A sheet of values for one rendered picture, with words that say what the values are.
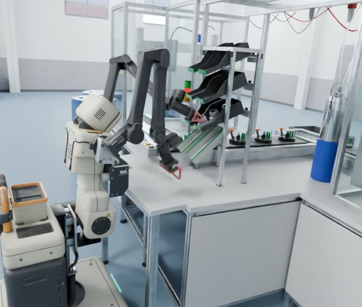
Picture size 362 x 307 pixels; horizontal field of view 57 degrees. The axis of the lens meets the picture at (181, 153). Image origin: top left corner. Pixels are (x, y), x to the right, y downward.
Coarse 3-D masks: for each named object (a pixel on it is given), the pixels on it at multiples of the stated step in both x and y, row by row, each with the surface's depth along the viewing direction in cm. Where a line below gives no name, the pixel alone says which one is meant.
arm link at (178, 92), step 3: (174, 90) 189; (177, 90) 189; (180, 90) 188; (183, 90) 188; (174, 93) 189; (177, 93) 187; (180, 93) 187; (183, 93) 188; (171, 96) 187; (174, 96) 188; (177, 96) 186; (180, 96) 187; (183, 96) 188; (165, 99) 185; (168, 99) 185; (171, 99) 188; (183, 99) 189; (165, 102) 184; (168, 102) 184; (168, 105) 186
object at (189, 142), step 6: (192, 132) 217; (198, 132) 218; (204, 132) 206; (186, 138) 218; (192, 138) 218; (198, 138) 206; (180, 144) 218; (186, 144) 219; (192, 144) 206; (180, 150) 219; (186, 150) 206
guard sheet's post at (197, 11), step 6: (198, 6) 235; (198, 12) 236; (198, 18) 237; (198, 24) 238; (192, 42) 243; (192, 48) 244; (192, 54) 244; (192, 60) 245; (192, 72) 247; (192, 78) 248; (192, 84) 251; (192, 90) 252; (192, 102) 254; (186, 126) 261; (186, 132) 261
